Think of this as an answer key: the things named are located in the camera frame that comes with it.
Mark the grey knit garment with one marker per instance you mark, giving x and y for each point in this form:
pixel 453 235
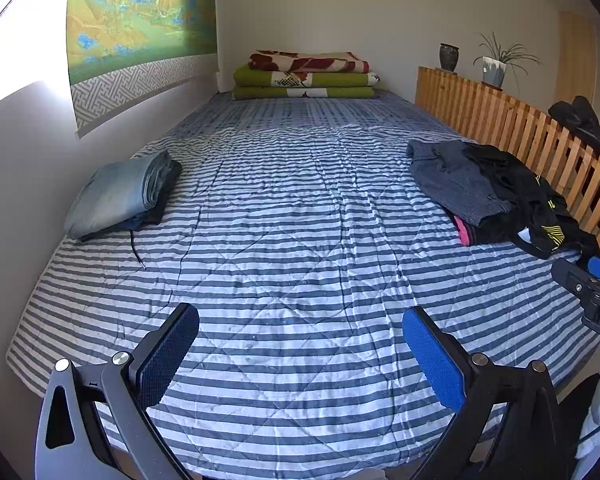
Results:
pixel 455 180

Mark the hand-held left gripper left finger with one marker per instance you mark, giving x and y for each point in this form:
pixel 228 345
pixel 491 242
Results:
pixel 167 355

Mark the folded green printed blanket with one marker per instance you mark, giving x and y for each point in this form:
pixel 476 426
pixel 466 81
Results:
pixel 330 80

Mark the potted plant in white pot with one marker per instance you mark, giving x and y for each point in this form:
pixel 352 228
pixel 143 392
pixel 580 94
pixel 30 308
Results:
pixel 494 71

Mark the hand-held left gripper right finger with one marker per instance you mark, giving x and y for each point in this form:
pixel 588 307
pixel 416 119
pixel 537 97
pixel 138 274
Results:
pixel 435 360

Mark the pink garment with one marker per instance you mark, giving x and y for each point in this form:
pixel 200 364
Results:
pixel 462 232

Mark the black garment on rail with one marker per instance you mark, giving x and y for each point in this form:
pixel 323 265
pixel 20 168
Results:
pixel 585 120

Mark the folded light blue jeans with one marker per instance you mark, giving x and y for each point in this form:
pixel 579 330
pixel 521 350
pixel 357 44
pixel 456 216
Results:
pixel 115 195

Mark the folded red floral blanket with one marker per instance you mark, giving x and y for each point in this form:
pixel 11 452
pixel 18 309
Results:
pixel 305 62

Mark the wooden door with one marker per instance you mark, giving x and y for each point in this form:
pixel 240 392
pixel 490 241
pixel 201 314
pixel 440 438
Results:
pixel 576 60

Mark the black shirt yellow line print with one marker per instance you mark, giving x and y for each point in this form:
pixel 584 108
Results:
pixel 525 200

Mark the folded dark garment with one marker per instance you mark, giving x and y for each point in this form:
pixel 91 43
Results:
pixel 167 185

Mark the blue white striped quilt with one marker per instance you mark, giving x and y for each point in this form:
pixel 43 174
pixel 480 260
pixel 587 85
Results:
pixel 280 210

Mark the landscape wall poster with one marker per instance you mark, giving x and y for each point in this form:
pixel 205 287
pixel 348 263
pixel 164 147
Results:
pixel 130 20

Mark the wooden slatted rail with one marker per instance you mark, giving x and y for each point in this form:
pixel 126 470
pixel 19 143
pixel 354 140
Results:
pixel 505 115

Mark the dark ceramic vase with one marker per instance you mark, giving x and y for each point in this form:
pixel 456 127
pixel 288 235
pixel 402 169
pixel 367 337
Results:
pixel 449 57

